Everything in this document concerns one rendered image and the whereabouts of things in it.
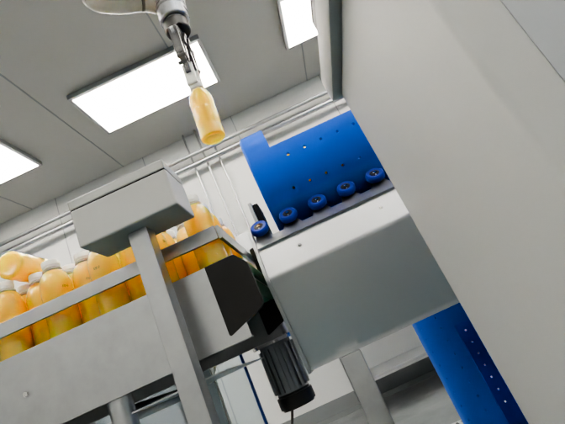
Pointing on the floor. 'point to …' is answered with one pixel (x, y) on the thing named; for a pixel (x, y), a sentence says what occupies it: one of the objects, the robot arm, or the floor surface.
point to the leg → (366, 389)
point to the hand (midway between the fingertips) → (192, 78)
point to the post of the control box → (172, 329)
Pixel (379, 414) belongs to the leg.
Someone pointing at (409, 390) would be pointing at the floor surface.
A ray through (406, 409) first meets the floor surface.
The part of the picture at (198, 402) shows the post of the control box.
